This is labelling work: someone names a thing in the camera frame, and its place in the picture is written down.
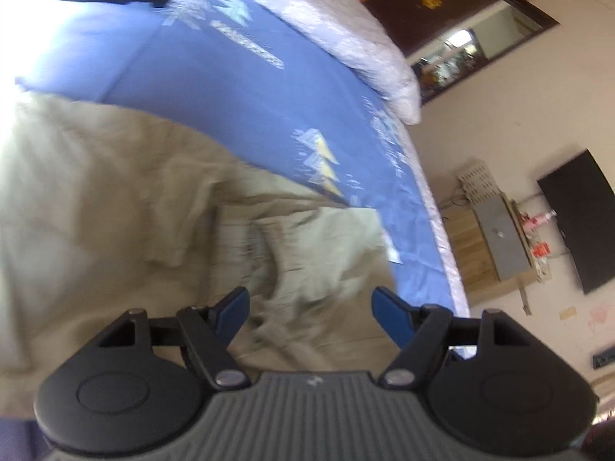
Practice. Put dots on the dark wall socket strip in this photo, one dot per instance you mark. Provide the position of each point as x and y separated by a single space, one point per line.
604 359

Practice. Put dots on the black wall television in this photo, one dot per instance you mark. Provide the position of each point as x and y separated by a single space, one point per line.
581 221

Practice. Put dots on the wooden cabinet with grey drawer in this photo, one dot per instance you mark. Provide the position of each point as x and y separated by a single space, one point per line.
504 245

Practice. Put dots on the small red container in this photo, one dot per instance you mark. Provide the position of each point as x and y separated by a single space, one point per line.
541 250

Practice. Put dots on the white perforated wall box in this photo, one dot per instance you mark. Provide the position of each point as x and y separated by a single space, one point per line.
478 182

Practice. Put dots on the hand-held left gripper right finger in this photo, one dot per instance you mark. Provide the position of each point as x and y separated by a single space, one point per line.
389 312

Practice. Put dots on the grey-green pants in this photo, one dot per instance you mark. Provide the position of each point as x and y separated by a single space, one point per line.
120 201

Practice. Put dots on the dark brown door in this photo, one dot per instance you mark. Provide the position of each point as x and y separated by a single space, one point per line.
432 14

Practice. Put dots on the blue printed bedsheet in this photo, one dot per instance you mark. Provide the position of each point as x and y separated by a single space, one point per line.
192 72

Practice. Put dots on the pink bottle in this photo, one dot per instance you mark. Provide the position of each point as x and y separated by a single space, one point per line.
538 219

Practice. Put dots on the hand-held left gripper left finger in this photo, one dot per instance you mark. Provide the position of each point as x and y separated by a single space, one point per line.
235 312

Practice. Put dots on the pale pink floral quilt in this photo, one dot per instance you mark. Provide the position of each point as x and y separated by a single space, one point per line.
346 24

